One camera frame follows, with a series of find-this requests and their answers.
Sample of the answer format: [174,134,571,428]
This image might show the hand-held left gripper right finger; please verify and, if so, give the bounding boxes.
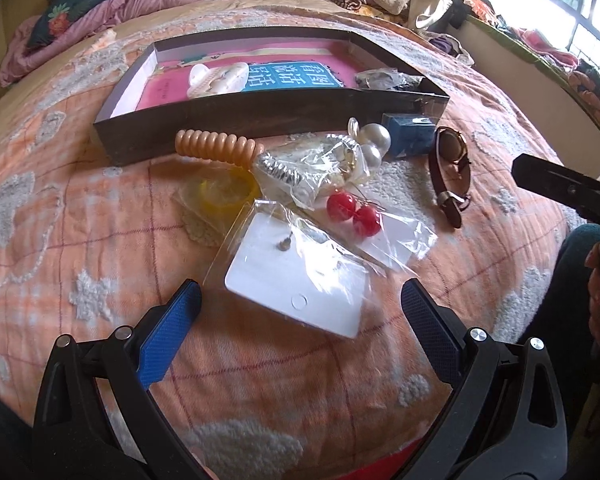
[400,278,571,480]

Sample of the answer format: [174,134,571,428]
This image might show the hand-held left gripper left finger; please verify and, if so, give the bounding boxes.
[32,280,216,480]

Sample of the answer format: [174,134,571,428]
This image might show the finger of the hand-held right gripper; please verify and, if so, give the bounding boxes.
[511,152,600,223]

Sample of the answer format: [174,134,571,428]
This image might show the brown strap wristwatch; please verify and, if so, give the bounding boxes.
[427,126,473,229]

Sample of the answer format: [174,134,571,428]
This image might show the white earring card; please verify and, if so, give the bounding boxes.
[205,199,371,339]

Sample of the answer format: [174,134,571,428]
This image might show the yellow item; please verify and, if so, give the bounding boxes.
[172,167,261,221]

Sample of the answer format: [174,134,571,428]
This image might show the small blue box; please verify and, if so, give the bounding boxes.
[381,112,438,157]

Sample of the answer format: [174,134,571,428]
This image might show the red ball earrings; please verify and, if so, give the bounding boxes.
[326,192,438,273]

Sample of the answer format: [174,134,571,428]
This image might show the large pearl hair ornament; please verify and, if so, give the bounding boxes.
[347,117,393,171]

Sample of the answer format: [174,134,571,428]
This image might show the orange spiral hair tie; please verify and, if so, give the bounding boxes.
[175,129,265,168]

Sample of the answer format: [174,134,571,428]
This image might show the silver bracelet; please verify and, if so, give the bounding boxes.
[252,135,376,208]

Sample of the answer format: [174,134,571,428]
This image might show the shallow dark cardboard box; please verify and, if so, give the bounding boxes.
[92,26,451,167]

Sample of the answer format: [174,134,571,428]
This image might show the person's teal trouser leg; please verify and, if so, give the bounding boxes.
[545,225,600,411]

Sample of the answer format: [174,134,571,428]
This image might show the orange patterned bed blanket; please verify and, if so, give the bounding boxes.
[0,5,588,480]

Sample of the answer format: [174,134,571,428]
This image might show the clothes on window ledge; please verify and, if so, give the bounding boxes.
[430,0,600,131]

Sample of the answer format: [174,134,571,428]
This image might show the crumpled plastic wrapper in box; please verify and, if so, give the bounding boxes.
[355,67,423,93]

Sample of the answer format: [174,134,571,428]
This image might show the pink and blue book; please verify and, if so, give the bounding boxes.
[137,50,376,111]

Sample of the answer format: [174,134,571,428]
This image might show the white hair claw clip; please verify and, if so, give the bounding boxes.
[187,62,251,98]

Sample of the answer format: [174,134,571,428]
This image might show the purple quilt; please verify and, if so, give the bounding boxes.
[0,0,206,86]

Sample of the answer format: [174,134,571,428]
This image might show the dark floral pillow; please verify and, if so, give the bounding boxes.
[32,0,146,46]

